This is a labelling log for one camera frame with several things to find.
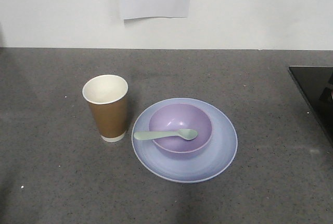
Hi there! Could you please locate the brown paper cup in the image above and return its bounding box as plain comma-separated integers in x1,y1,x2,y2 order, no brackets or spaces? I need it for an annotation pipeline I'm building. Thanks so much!
82,74,129,143

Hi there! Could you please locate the light green plastic spoon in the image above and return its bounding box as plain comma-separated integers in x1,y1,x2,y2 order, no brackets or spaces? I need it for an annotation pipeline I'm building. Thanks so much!
134,129,198,141

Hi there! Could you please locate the purple plastic bowl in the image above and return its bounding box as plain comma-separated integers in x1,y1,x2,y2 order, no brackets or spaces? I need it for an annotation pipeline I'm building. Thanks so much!
148,103,213,159

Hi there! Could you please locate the black induction cooktop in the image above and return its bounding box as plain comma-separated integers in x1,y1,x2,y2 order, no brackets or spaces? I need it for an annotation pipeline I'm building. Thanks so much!
289,66,332,143

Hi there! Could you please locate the light blue plate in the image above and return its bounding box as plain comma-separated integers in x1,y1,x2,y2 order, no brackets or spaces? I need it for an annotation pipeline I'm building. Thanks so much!
132,98,238,183

